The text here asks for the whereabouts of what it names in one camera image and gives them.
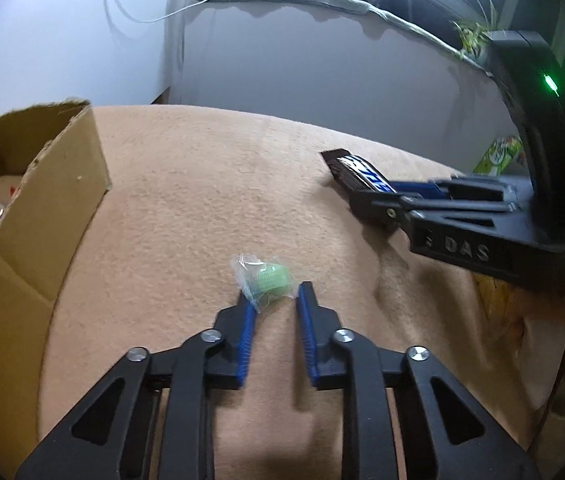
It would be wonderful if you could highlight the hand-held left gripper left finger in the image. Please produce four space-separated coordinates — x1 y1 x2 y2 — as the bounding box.
15 287 258 480

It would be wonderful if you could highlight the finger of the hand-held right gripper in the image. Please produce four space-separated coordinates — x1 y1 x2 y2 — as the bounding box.
387 176 513 203
349 189 514 234

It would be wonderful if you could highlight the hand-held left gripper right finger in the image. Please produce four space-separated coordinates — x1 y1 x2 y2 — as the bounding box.
296 281 543 480

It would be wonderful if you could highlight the dark snack bar blue print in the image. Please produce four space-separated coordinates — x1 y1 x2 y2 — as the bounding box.
321 149 396 196

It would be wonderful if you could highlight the green candy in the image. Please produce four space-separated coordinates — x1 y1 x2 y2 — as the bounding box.
230 254 295 313

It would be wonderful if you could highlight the cardboard box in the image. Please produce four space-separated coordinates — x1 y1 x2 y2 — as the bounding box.
0 97 113 461

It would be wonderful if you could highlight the green snack packet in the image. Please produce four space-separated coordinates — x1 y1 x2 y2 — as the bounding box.
472 135 526 177

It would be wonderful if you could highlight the yellow cloth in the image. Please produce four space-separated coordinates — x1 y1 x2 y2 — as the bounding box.
477 275 565 377

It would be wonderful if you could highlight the green potted plant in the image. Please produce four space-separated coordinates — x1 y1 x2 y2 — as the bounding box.
449 0 504 63

